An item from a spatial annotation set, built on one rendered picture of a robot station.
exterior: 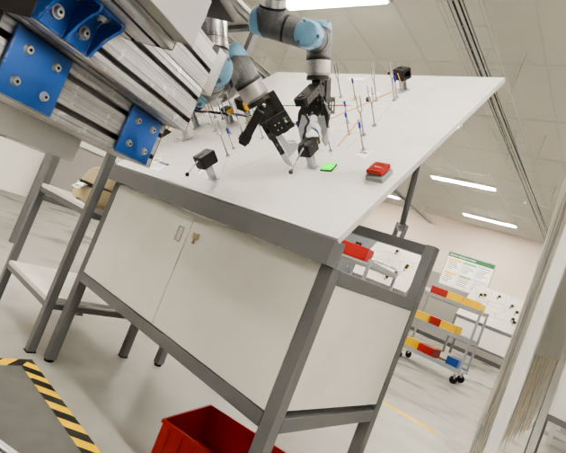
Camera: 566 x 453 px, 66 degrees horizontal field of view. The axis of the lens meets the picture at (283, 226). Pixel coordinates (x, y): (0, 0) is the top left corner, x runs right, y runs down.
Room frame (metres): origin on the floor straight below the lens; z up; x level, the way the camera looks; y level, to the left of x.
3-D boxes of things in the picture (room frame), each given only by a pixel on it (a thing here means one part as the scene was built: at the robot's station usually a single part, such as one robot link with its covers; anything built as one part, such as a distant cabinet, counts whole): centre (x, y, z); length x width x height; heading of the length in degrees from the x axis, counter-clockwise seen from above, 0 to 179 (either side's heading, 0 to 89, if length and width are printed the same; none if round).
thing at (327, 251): (1.46, 0.30, 0.83); 1.18 x 0.05 x 0.06; 49
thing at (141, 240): (1.66, 0.49, 0.60); 0.55 x 0.02 x 0.39; 49
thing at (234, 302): (1.30, 0.08, 0.60); 0.55 x 0.03 x 0.39; 49
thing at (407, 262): (8.35, -2.18, 0.83); 1.18 x 0.72 x 1.65; 51
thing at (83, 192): (2.12, 0.82, 0.76); 0.30 x 0.21 x 0.20; 142
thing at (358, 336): (1.70, 0.09, 0.60); 1.17 x 0.58 x 0.40; 49
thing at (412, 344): (5.93, -2.47, 0.54); 0.99 x 0.50 x 1.08; 53
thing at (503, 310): (9.20, -4.79, 0.83); 1.18 x 0.72 x 1.65; 51
